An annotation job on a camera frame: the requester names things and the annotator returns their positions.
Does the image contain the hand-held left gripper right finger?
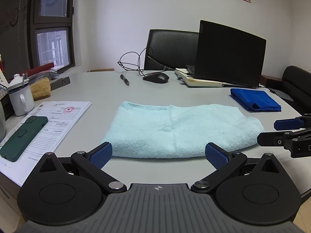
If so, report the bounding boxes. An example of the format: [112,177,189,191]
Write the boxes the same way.
[191,143,280,195]

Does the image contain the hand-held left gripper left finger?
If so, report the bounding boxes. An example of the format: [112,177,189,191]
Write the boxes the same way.
[36,142,127,195]

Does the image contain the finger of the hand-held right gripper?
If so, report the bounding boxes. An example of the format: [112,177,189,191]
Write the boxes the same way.
[257,126,311,148]
[274,114,311,130]

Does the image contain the dark blue towel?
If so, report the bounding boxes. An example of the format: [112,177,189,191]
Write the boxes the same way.
[230,88,282,112]

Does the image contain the light blue towel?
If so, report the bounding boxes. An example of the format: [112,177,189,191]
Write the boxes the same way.
[101,101,265,159]

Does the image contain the black armchair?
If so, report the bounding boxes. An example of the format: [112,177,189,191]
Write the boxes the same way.
[281,65,311,102]

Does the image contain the printed paper sheets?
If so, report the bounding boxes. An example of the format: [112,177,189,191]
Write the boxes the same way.
[0,101,92,187]

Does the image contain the white notebook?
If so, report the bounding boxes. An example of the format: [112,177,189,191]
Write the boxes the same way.
[174,68,254,88]

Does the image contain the green cased phone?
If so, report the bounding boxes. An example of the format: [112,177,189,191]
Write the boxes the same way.
[0,116,49,162]

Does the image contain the black laptop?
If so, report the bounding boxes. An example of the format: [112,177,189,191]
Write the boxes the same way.
[186,20,267,88]

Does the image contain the yellow sponge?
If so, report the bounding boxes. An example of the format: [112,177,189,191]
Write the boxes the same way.
[30,77,52,101]

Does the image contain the black computer mouse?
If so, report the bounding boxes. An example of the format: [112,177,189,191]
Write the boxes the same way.
[142,72,170,84]

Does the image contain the white enamel mug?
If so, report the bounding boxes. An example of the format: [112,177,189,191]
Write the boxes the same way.
[8,74,36,116]

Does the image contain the red folder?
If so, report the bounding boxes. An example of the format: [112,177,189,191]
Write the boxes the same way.
[21,62,54,77]

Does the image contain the black leather office chair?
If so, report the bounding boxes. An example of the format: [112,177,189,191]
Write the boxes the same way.
[144,29,200,71]

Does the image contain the dark framed window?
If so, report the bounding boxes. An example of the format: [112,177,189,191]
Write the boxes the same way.
[0,0,76,74]

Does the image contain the black cable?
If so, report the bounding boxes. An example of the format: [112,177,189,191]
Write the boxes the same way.
[118,47,152,77]

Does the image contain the wire mesh basket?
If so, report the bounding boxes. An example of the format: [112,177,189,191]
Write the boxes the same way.
[0,83,15,122]

